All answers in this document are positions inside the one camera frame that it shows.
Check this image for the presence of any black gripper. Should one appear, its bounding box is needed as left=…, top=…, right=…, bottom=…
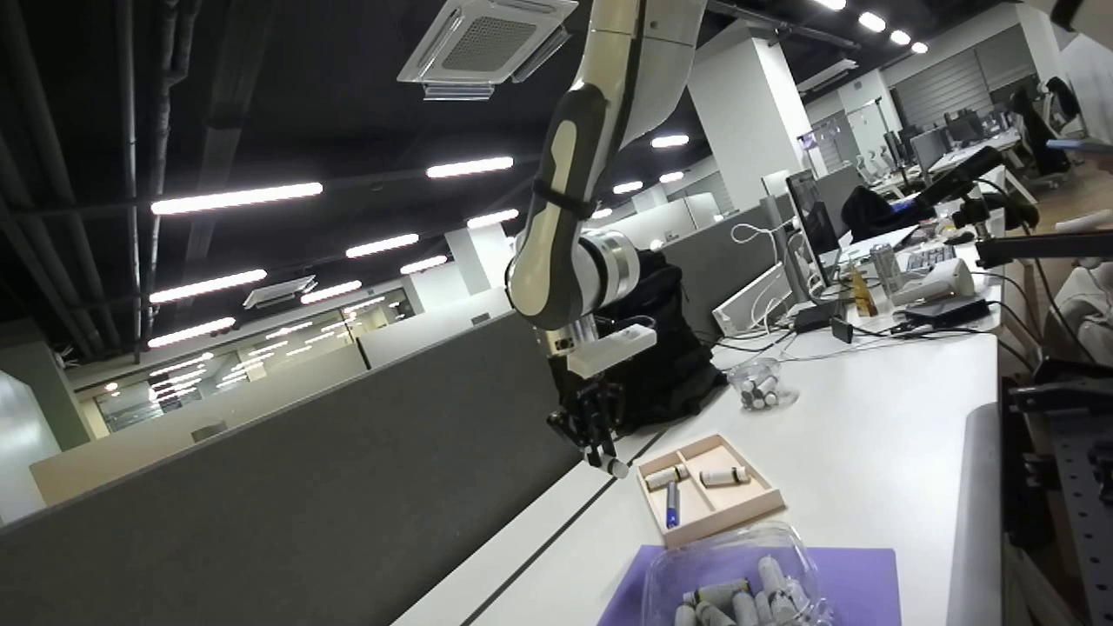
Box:
left=543, top=366, right=637, bottom=481

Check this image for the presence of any small grey bottle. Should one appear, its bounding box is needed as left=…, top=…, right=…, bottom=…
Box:
left=696, top=464, right=752, bottom=490
left=639, top=464, right=689, bottom=495

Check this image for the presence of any wooden compartment box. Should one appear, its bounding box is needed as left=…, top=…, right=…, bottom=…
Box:
left=631, top=430, right=790, bottom=551

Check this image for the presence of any grey desk partition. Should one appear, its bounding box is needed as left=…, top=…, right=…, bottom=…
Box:
left=0, top=311, right=623, bottom=626

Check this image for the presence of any purple mat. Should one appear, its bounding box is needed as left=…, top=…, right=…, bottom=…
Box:
left=596, top=544, right=905, bottom=626

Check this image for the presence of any long ceiling light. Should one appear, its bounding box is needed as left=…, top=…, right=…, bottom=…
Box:
left=143, top=265, right=273, bottom=311
left=143, top=313, right=240, bottom=354
left=421, top=154, right=519, bottom=184
left=340, top=231, right=425, bottom=265
left=296, top=278, right=368, bottom=311
left=146, top=178, right=328, bottom=218

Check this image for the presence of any computer monitor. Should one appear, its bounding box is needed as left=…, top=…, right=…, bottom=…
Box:
left=782, top=167, right=842, bottom=294

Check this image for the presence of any white pillar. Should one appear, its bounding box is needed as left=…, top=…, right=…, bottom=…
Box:
left=680, top=31, right=816, bottom=216

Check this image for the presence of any white desktop device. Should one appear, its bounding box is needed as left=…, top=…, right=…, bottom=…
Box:
left=886, top=240, right=980, bottom=313

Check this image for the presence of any ceiling air conditioner unit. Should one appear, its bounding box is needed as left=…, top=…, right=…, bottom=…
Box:
left=392, top=0, right=580, bottom=109

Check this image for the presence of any black perforated breadboard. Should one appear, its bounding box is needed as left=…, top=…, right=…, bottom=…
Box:
left=1002, top=380, right=1113, bottom=626

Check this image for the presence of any seated person in black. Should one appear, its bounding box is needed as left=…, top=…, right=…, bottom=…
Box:
left=1010, top=74, right=1082, bottom=182

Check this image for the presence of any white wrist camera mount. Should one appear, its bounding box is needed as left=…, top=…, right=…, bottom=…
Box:
left=541, top=319, right=662, bottom=381

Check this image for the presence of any white cable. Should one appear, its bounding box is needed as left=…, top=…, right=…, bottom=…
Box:
left=728, top=218, right=798, bottom=340

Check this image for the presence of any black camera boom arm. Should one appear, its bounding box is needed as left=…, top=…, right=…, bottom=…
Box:
left=971, top=226, right=1113, bottom=271

